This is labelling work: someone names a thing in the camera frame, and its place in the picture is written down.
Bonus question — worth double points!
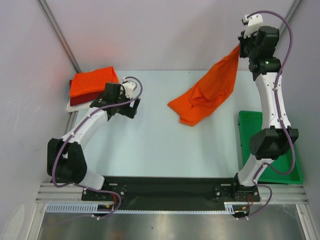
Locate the orange t-shirt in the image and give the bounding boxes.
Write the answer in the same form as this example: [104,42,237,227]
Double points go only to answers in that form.
[69,66,119,98]
[167,45,240,127]

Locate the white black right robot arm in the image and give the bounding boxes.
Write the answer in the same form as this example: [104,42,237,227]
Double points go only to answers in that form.
[230,26,299,201]

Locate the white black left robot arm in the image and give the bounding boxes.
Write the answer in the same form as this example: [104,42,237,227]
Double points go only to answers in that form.
[46,76,143,200]

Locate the folded white t-shirt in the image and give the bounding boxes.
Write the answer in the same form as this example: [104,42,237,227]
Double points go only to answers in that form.
[66,100,93,113]

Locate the folded orange t-shirt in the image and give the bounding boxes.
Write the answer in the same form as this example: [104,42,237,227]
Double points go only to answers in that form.
[69,66,119,98]

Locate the folded dark red t-shirt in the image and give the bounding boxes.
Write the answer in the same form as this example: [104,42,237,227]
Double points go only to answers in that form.
[69,79,104,106]

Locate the green plastic tray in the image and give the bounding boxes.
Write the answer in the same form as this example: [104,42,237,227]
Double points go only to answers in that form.
[238,110,303,186]

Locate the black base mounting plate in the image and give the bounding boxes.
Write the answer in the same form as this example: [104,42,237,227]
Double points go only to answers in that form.
[81,176,261,212]

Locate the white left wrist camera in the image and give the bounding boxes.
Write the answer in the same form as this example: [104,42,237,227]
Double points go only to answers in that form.
[121,80,137,99]

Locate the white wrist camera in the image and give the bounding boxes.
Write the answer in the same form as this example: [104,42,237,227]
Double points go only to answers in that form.
[121,80,137,99]
[241,13,263,39]

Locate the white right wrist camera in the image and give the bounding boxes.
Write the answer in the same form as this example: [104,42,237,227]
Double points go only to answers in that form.
[241,13,263,39]

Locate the right corner aluminium post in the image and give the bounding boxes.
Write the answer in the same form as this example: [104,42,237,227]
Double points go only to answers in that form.
[279,0,303,36]

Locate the corner aluminium post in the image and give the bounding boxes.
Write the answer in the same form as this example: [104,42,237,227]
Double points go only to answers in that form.
[279,0,303,36]
[36,0,82,73]

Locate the left corner aluminium post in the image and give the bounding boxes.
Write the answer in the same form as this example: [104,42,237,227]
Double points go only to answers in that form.
[36,0,82,73]

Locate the aluminium frame rail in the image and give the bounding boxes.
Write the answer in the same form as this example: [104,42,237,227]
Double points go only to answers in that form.
[35,183,309,205]

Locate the white slotted cable duct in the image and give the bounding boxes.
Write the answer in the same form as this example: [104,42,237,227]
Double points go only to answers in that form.
[46,203,247,215]

